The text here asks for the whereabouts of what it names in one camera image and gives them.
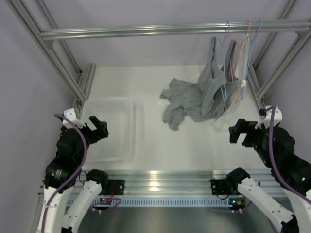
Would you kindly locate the aluminium hanging rail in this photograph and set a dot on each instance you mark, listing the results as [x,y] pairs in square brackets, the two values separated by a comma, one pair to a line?
[184,29]

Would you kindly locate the white tank top on hanger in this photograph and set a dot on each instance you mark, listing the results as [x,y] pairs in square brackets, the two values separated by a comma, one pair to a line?
[222,123]

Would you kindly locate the aluminium frame struts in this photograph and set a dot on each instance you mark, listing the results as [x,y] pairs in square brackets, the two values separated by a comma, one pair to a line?
[59,55]
[286,32]

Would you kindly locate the grey clothes pile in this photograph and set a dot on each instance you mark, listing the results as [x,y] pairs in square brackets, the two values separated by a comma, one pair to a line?
[185,101]

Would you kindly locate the aluminium frame left struts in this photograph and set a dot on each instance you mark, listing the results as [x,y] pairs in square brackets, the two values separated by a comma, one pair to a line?
[59,55]

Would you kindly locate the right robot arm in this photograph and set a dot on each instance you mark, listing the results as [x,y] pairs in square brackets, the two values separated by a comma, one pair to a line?
[275,147]

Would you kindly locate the pink wire hanger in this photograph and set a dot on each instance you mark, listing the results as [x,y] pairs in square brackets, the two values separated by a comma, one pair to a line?
[242,64]

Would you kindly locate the grey tank top on hanger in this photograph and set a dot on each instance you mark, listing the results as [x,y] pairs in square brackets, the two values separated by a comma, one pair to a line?
[232,74]

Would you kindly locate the blue wire hanger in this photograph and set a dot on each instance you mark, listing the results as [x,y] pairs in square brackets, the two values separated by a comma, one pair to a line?
[224,48]
[252,40]

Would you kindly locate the white garment under pile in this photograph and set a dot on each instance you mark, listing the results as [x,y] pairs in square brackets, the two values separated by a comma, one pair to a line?
[165,102]

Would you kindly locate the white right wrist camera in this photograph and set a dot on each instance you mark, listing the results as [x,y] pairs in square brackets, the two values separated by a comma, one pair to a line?
[268,114]

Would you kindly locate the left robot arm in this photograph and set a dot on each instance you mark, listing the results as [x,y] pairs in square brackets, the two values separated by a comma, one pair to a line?
[61,175]

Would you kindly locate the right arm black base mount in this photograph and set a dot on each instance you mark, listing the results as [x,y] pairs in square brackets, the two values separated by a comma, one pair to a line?
[221,187]

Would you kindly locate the white plastic basket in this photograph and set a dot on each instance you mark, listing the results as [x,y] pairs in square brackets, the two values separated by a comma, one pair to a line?
[118,112]

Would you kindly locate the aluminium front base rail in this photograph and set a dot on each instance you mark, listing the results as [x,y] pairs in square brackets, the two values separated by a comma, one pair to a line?
[176,183]

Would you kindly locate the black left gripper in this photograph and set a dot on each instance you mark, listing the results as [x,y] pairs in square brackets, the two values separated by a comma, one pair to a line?
[100,132]

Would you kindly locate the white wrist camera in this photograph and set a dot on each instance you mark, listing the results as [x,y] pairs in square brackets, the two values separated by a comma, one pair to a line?
[71,115]
[268,114]

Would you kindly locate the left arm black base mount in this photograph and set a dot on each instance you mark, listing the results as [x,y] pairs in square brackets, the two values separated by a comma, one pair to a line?
[115,187]

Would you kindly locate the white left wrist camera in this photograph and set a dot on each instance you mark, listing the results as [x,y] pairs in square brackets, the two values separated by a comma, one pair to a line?
[71,115]

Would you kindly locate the aluminium frame right struts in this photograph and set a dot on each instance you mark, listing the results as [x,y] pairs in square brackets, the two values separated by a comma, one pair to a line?
[286,32]

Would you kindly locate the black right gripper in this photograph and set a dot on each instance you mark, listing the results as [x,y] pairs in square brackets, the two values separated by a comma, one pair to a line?
[243,126]

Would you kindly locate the grey tank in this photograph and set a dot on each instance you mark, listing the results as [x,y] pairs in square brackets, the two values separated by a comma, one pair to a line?
[210,81]
[232,74]

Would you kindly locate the slotted grey cable duct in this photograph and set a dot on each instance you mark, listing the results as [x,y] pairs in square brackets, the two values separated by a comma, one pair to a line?
[162,202]

